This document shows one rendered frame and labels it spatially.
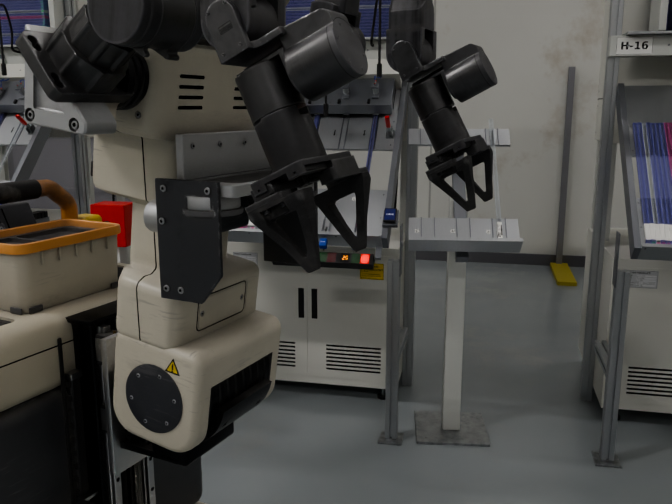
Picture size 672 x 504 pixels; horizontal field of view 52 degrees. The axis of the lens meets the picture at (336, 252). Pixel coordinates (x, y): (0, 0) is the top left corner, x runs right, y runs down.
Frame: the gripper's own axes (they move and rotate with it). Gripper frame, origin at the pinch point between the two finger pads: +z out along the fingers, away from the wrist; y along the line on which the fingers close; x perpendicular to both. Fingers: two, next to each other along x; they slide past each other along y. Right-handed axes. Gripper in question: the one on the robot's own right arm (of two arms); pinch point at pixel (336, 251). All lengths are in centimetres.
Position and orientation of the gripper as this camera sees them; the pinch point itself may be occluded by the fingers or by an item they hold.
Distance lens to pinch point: 68.8
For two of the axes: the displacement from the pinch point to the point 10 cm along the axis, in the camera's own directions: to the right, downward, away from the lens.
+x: -7.9, 3.2, 5.3
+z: 3.8, 9.3, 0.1
